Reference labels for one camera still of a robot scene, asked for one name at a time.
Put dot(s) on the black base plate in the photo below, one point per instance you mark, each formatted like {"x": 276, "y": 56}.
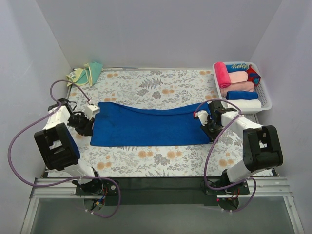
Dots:
{"x": 166, "y": 190}

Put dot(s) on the dusty pink rolled towel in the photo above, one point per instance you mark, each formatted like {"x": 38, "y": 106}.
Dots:
{"x": 242, "y": 86}

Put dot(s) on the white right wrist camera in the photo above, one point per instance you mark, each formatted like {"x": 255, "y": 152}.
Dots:
{"x": 202, "y": 116}

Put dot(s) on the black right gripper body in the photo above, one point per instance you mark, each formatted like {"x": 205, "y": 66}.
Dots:
{"x": 208, "y": 129}

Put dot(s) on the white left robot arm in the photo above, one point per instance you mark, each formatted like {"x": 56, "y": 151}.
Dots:
{"x": 58, "y": 148}

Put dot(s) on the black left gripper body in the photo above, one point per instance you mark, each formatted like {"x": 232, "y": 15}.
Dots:
{"x": 86, "y": 127}

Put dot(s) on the light pink rolled towel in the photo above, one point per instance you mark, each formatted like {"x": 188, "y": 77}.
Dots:
{"x": 238, "y": 76}

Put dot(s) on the white rolled towel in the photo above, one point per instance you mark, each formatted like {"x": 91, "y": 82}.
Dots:
{"x": 247, "y": 104}

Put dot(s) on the red blue patterned cloth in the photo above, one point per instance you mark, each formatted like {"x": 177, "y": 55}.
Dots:
{"x": 253, "y": 76}

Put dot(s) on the aluminium front rail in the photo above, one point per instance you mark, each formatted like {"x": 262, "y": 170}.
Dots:
{"x": 265, "y": 187}

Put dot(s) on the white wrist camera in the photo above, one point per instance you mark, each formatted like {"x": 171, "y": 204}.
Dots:
{"x": 91, "y": 110}
{"x": 202, "y": 116}

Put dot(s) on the green yellow cloth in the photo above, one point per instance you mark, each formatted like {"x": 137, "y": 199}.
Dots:
{"x": 87, "y": 75}

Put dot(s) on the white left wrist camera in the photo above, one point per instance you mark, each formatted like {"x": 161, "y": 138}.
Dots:
{"x": 91, "y": 110}

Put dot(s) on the hot pink rolled towel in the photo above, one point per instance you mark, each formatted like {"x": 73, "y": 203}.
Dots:
{"x": 222, "y": 75}

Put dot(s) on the blue lettered rolled towel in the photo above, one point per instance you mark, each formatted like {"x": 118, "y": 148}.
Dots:
{"x": 237, "y": 67}

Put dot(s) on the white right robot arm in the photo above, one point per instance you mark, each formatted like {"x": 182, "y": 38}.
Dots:
{"x": 261, "y": 145}

